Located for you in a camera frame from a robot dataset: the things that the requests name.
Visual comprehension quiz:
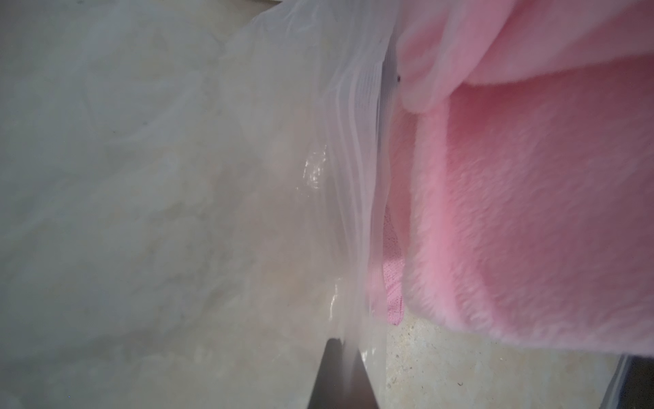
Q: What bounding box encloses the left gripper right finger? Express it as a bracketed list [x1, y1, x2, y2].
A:
[599, 355, 654, 409]

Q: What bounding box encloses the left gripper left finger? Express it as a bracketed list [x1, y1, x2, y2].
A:
[307, 338, 380, 409]

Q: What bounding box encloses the pink fluffy towel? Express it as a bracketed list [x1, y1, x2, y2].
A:
[383, 1, 653, 356]

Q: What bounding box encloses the clear plastic vacuum bag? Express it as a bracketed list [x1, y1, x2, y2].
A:
[1, 1, 399, 408]

